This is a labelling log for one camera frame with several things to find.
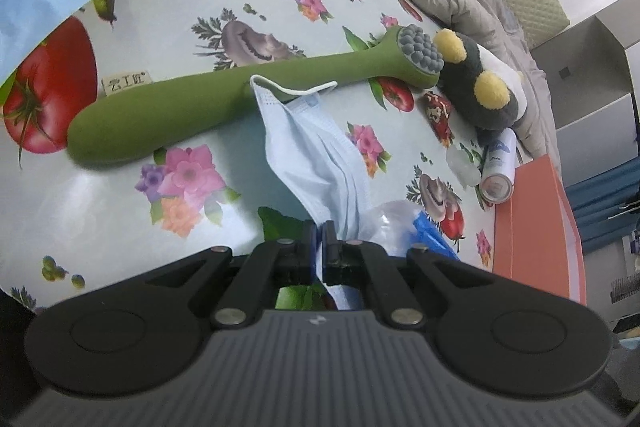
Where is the small beige tag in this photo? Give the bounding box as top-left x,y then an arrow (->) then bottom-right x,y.
101,69 -> 151,98

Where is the floral bed sheet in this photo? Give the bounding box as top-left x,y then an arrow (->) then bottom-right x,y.
0,0 -> 527,314

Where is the blue face mask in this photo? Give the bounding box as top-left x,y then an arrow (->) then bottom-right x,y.
248,76 -> 374,312

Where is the small red wrapper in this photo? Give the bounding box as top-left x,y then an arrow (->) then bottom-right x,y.
424,91 -> 456,148

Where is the clear plastic bottle blue cap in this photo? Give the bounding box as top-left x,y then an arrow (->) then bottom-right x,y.
362,201 -> 461,261

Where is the white spray can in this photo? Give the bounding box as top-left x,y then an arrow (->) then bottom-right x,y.
479,128 -> 517,206

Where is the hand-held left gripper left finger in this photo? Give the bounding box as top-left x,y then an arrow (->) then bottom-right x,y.
144,222 -> 319,329

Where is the white crumpled plastic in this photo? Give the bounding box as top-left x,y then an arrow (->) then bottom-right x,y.
446,147 -> 484,189

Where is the blue curtain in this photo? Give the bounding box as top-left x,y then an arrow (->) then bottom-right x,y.
565,152 -> 640,254

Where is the grey penguin plush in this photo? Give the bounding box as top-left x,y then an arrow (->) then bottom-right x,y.
431,29 -> 530,132

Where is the white cabinet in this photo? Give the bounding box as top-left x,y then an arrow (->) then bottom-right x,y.
530,14 -> 640,188

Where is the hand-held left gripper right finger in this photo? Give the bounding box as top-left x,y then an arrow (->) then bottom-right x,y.
323,221 -> 495,328

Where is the green massage hammer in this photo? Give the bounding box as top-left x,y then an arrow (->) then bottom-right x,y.
66,24 -> 445,166

